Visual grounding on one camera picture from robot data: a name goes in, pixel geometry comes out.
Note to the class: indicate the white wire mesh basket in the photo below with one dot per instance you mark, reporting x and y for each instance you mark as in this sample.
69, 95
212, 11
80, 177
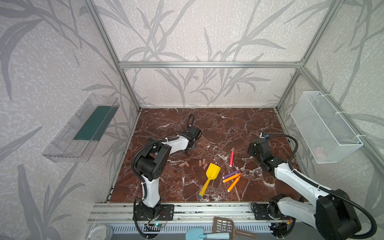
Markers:
326, 132

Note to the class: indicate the purple capped marker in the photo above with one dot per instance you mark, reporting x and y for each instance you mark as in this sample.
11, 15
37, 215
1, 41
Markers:
231, 174

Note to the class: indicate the yellow toy shovel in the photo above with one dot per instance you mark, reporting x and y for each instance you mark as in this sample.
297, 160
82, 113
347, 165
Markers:
211, 173

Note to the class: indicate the clear round dish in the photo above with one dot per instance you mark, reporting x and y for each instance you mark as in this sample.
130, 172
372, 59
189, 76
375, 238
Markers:
100, 232

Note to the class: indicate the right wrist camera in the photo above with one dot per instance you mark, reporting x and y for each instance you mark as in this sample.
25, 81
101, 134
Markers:
264, 135

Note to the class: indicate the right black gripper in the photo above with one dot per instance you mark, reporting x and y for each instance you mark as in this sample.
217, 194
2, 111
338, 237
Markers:
254, 148

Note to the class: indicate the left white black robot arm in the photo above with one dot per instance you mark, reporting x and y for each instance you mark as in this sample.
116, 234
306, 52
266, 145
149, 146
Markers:
149, 163

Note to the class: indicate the brown toy slotted spatula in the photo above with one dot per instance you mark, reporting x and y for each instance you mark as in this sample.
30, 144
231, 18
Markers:
223, 225

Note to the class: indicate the orange capped marker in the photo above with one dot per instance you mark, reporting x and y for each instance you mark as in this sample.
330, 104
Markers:
231, 177
233, 184

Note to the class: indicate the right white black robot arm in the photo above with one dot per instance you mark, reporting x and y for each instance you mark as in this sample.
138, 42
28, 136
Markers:
329, 211

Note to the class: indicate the pink marker pen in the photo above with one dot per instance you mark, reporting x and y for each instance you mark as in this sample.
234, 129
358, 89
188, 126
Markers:
232, 157

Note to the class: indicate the aluminium mounting rail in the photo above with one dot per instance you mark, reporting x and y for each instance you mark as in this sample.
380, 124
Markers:
184, 212

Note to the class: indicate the orange capped marker lower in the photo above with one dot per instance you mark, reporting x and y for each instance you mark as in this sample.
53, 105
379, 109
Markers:
233, 184

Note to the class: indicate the clear plastic wall bin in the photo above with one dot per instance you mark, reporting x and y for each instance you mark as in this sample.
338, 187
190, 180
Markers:
79, 138

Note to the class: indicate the orange capped marker upper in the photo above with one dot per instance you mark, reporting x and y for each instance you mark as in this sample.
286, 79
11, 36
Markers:
231, 177

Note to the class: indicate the teal toy shovel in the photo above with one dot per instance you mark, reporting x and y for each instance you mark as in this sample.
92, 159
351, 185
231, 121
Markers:
197, 233

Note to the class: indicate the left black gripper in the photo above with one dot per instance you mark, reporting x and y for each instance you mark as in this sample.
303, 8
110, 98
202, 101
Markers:
194, 135

